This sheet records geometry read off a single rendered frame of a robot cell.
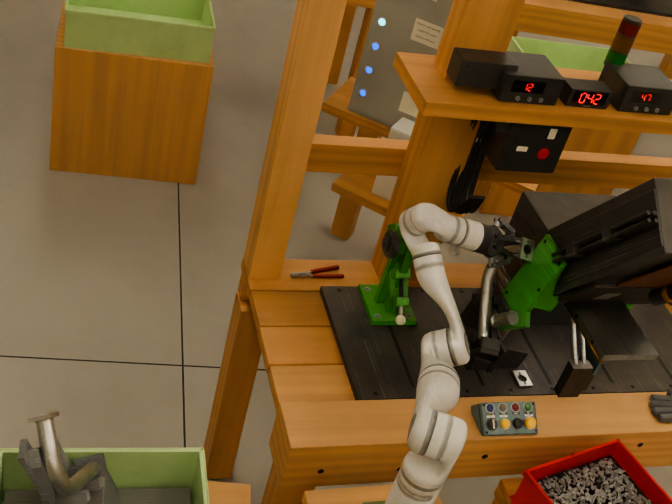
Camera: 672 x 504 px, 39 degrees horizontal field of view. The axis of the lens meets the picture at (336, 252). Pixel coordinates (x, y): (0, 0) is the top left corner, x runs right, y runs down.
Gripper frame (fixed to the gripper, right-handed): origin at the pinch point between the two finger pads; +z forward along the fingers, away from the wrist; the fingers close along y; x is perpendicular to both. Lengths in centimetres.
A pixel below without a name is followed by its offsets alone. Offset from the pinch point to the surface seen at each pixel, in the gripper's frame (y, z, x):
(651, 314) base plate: -4, 67, 16
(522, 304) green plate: -13.8, 2.9, -1.1
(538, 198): 17.5, 11.2, 8.4
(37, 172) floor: 33, -80, 243
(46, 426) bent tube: -60, -111, -14
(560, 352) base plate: -21.8, 29.1, 11.8
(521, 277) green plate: -6.7, 2.9, 0.7
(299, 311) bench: -24, -39, 39
